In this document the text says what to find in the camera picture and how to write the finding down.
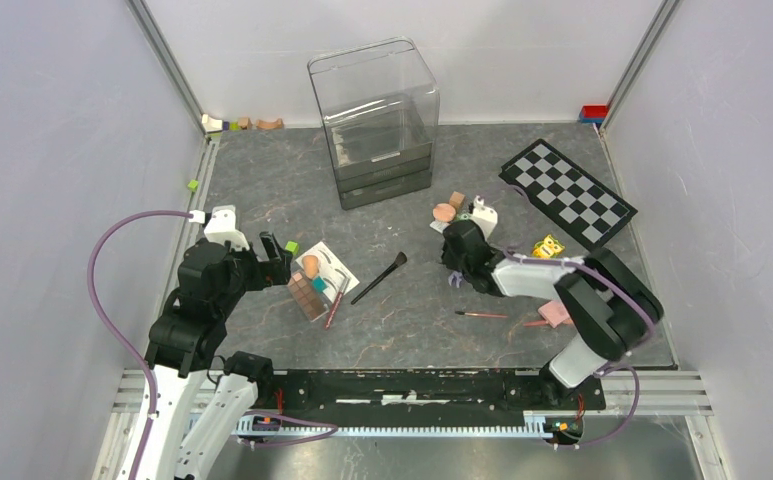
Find purple eyelash curler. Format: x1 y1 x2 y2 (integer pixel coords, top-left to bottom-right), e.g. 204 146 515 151
448 271 466 288

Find black makeup brush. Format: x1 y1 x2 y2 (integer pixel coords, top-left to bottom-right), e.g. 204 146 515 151
351 252 408 305

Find clear acrylic drawer organizer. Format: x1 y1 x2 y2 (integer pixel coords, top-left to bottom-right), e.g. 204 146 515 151
307 37 440 210

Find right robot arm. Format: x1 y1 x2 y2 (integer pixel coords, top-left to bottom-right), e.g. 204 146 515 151
441 220 664 408

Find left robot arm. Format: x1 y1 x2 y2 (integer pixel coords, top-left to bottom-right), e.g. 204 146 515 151
118 232 293 479

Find orange makeup sponge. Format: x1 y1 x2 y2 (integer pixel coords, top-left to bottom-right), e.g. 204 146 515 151
301 255 320 280

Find lime green cube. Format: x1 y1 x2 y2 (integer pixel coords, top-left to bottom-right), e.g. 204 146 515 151
285 241 300 256

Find teal cube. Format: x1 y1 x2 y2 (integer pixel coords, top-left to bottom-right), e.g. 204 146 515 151
312 276 327 292

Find brown eyeshadow palette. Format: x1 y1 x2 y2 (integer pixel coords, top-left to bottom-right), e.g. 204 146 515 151
287 271 328 322

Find round peach powder puff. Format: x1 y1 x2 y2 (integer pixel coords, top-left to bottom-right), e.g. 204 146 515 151
432 203 457 224

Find wooden cube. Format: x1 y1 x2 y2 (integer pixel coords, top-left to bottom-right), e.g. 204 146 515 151
448 191 466 212

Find eyebrow stencil card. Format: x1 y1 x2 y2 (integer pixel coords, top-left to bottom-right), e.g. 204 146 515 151
294 241 360 301

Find red lip gloss tube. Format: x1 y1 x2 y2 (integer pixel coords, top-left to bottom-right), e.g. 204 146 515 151
324 277 350 330

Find thin pink lip brush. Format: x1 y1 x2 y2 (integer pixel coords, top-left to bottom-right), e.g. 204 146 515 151
454 310 509 319

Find yellow owl card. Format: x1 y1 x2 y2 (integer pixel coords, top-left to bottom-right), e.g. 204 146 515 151
532 235 565 259

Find black white checkerboard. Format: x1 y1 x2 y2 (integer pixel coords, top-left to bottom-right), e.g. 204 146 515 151
499 139 638 250

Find pink compact case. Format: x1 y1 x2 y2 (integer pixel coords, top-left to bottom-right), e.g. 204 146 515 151
538 301 573 328

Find small wooden toy blocks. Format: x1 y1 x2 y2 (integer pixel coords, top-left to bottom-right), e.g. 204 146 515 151
201 114 285 135

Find red blue blocks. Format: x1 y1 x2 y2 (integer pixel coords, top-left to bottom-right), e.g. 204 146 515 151
578 104 609 124

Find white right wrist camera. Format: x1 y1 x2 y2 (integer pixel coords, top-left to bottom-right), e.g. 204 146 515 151
469 196 498 240

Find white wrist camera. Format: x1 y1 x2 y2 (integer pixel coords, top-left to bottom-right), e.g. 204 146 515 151
189 205 251 251
469 196 498 240

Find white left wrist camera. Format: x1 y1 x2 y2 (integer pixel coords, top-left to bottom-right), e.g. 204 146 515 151
189 205 251 251

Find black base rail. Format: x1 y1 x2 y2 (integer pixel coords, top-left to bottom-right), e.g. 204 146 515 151
254 368 607 428

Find aluminium frame rail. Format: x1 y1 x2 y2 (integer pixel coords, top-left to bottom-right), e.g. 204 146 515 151
125 0 206 135

